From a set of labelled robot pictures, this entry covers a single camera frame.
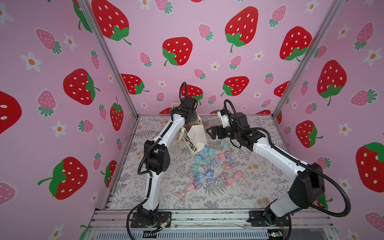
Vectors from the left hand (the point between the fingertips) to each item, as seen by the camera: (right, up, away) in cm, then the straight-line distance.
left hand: (192, 116), depth 96 cm
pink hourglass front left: (-1, -41, -15) cm, 44 cm away
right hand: (+10, -8, -17) cm, 21 cm away
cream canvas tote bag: (+1, -10, -10) cm, 14 cm away
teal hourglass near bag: (+3, -27, -4) cm, 28 cm away
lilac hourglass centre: (+11, -38, -13) cm, 42 cm away
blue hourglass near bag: (+10, -20, +3) cm, 23 cm away
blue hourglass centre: (+5, -36, -10) cm, 38 cm away
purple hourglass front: (+3, -40, -14) cm, 42 cm away
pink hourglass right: (+22, -38, -13) cm, 46 cm away
